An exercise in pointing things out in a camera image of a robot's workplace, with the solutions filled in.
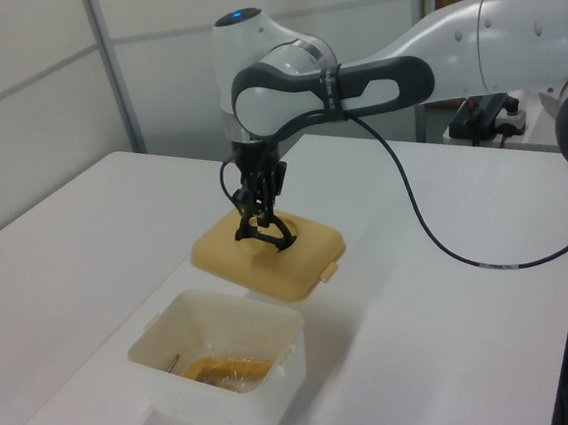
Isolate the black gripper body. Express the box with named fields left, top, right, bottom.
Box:
left=233, top=140, right=284, bottom=181

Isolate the black cable strap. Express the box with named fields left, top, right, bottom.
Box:
left=318, top=62, right=347, bottom=122

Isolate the grey emergency stop button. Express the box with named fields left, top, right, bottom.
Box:
left=493, top=99, right=529, bottom=138

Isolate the white plastic tool case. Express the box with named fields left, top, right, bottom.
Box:
left=122, top=280, right=315, bottom=425

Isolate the clear plastic bag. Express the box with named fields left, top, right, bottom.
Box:
left=176, top=340, right=284, bottom=398

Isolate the brown cardboard box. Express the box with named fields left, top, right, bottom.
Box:
left=422, top=95, right=467, bottom=113

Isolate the tan plastic case lid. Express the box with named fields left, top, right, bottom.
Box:
left=186, top=201, right=350, bottom=310

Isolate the black electronics box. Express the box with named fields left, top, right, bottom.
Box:
left=445, top=93, right=514, bottom=149

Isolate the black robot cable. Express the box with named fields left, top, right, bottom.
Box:
left=215, top=90, right=568, bottom=294

